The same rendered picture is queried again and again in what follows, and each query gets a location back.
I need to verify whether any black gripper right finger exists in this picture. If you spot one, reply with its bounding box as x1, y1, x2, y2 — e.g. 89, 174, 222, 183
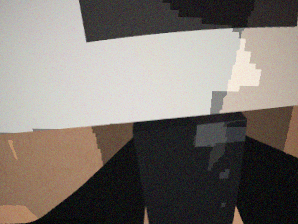
235, 136, 298, 224

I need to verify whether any black two-prong plug charger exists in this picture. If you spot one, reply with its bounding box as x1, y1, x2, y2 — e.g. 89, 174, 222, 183
133, 111, 247, 224

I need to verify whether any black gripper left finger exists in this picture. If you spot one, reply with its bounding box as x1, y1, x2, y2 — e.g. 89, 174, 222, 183
25, 137, 145, 224

